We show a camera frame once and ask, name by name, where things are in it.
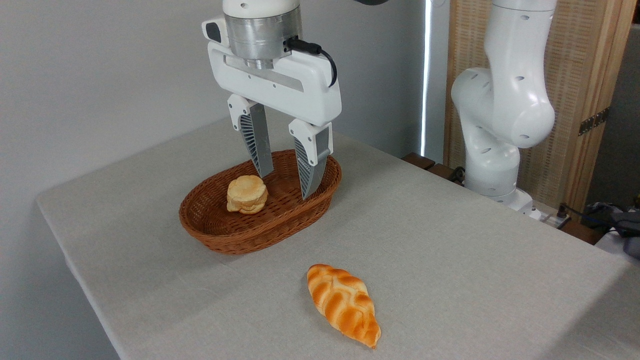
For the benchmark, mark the braided golden bread loaf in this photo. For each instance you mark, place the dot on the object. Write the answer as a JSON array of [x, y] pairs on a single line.
[[345, 305]]

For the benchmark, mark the grey tablecloth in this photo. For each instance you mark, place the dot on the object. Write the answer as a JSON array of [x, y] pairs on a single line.
[[450, 275]]

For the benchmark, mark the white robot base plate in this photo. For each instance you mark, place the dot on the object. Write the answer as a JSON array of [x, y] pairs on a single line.
[[537, 212]]

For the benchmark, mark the metal screen hinge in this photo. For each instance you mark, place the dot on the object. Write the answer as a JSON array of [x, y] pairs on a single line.
[[594, 121]]

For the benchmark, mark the dark grey bag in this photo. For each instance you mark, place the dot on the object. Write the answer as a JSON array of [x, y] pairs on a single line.
[[625, 222]]

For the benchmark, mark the round pale bread bun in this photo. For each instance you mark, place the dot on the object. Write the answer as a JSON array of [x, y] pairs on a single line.
[[247, 195]]

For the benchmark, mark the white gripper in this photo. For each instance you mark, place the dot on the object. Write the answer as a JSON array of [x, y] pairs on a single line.
[[300, 90]]

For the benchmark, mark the brown wicker basket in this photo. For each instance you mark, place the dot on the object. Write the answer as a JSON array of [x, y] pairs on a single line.
[[240, 235]]

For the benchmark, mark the bright vertical light strip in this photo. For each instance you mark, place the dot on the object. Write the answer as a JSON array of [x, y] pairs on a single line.
[[425, 75]]

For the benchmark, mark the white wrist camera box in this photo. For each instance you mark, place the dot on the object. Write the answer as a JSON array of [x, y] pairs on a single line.
[[215, 31]]

